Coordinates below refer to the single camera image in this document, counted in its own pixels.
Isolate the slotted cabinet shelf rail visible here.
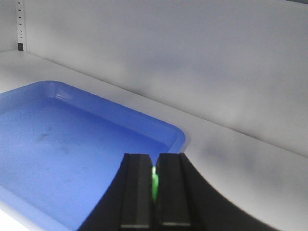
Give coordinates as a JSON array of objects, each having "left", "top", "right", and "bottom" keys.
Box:
[{"left": 15, "top": 0, "right": 27, "bottom": 52}]

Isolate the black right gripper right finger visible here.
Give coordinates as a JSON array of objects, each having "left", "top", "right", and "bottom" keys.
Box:
[{"left": 156, "top": 153, "right": 272, "bottom": 231}]

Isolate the blue plastic tray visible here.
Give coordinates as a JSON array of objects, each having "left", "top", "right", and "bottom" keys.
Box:
[{"left": 0, "top": 81, "right": 186, "bottom": 231}]

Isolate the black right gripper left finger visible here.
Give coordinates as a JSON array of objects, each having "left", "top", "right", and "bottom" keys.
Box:
[{"left": 79, "top": 154, "right": 154, "bottom": 231}]

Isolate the green plastic spoon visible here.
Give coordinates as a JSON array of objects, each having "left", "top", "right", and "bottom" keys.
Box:
[{"left": 152, "top": 166, "right": 159, "bottom": 202}]

